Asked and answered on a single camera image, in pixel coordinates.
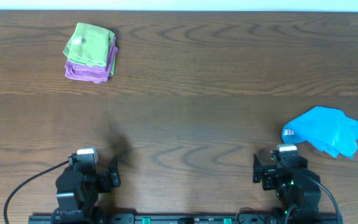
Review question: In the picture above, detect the left black cable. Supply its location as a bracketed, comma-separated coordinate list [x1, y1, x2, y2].
[3, 160, 71, 224]

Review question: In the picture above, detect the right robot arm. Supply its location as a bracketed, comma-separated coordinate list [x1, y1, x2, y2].
[253, 151, 321, 223]

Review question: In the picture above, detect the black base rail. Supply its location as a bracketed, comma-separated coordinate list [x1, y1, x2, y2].
[27, 213, 342, 224]

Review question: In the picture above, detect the green folded cloth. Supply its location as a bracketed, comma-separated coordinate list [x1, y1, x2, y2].
[63, 23, 116, 67]

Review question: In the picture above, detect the right black cable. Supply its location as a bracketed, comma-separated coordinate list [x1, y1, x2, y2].
[278, 158, 344, 224]

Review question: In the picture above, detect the black cable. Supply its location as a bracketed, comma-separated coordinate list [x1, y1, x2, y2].
[3, 160, 71, 224]
[278, 158, 344, 224]

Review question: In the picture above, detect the blue microfiber cloth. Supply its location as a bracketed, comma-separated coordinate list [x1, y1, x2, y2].
[282, 106, 358, 158]

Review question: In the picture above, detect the purple folded cloth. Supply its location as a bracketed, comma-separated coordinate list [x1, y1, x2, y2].
[65, 37, 118, 83]

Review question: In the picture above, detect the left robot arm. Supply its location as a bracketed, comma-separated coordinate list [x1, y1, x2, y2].
[50, 156, 121, 223]

